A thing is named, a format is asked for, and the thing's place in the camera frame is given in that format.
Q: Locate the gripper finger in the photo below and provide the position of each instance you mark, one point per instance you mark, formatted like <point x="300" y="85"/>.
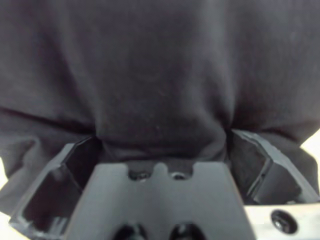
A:
<point x="270" y="172"/>
<point x="50" y="187"/>

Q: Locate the black polo shirt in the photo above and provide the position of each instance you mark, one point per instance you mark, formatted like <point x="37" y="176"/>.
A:
<point x="150" y="62"/>

